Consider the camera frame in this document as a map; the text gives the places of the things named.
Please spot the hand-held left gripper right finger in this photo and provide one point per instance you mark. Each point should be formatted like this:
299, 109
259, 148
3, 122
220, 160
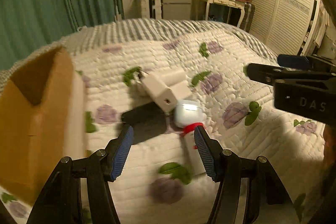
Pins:
205, 154

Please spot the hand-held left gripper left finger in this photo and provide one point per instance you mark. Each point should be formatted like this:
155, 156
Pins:
121, 154

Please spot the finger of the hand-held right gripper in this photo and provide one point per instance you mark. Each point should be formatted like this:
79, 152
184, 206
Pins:
292, 61
263, 74

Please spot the white bottle with red cap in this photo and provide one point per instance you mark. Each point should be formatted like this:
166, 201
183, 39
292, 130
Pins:
193, 153

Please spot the brown cardboard box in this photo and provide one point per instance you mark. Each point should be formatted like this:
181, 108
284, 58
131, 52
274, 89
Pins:
34, 119

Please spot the white earbuds case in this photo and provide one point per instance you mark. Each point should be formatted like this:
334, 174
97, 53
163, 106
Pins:
187, 113

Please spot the hanging clothes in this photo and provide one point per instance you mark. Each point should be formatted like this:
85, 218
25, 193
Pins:
321, 24

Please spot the white floral quilt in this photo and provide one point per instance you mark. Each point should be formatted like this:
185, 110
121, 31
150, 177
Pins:
252, 150

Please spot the white louvred wardrobe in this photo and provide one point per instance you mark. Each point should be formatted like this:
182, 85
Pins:
283, 3

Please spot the dark suitcase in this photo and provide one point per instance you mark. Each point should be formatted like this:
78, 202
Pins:
249, 16

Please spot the large white power adapter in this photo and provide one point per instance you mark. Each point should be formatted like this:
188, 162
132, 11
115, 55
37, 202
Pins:
162, 94

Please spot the small white charger plug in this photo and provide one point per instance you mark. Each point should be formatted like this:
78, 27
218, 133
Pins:
173, 75

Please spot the white dressing table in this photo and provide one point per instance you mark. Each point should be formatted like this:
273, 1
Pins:
218, 2

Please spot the silver small fridge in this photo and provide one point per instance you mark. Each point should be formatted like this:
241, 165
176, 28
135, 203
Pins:
176, 1

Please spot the grey striped bed sheet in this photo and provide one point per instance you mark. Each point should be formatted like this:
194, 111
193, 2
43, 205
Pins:
147, 29

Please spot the white suitcase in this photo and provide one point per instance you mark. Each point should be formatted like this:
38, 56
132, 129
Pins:
149, 6

